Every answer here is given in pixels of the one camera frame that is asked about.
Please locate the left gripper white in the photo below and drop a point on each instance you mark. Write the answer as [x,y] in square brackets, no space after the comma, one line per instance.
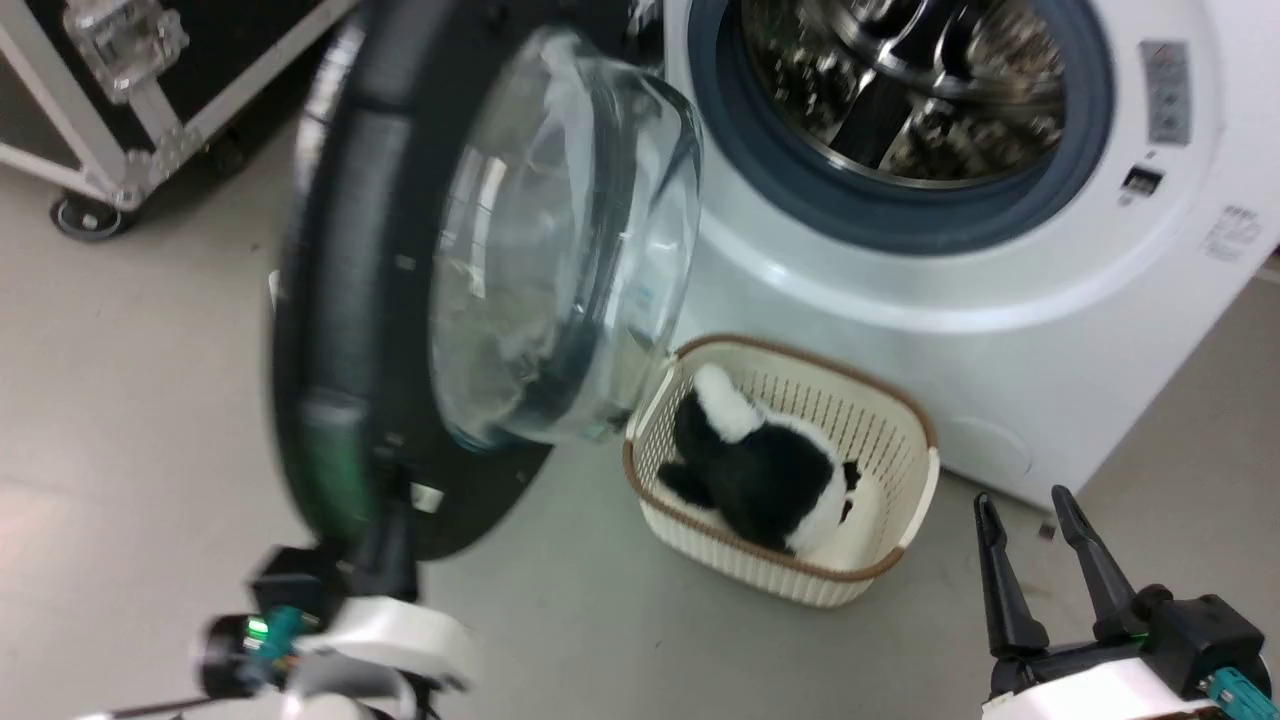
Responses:
[400,640]

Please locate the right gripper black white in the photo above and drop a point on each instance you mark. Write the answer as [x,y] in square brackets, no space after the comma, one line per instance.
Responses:
[1170,640]

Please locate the black round glass washer door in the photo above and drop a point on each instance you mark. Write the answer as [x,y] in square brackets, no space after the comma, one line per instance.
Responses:
[340,250]

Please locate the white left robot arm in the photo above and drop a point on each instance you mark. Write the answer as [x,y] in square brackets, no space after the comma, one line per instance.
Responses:
[320,700]

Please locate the white front-loading washing machine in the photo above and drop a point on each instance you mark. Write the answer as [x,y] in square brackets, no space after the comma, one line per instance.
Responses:
[1000,350]

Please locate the grey-blue rubber door gasket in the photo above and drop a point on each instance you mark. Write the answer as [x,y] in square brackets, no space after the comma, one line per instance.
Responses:
[780,180]

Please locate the steel washing drum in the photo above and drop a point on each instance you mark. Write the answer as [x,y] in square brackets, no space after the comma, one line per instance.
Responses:
[900,90]

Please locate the cream laundry basket brown rim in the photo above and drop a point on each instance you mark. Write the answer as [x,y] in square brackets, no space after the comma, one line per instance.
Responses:
[880,440]

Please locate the black and white plush toy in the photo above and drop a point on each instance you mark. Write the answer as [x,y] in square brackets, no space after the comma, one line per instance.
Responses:
[760,480]

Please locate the white printed label sticker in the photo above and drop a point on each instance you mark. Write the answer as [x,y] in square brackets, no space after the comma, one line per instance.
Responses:
[1231,234]

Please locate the black caster wheel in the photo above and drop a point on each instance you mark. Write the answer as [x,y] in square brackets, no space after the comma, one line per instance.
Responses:
[88,217]

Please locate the grey label sticker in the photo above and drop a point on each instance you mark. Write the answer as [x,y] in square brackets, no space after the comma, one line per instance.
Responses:
[1166,92]

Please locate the black flight case aluminium edges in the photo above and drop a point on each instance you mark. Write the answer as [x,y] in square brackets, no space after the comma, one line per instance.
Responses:
[230,50]

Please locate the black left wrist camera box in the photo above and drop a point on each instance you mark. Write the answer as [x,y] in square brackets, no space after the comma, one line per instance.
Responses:
[292,585]

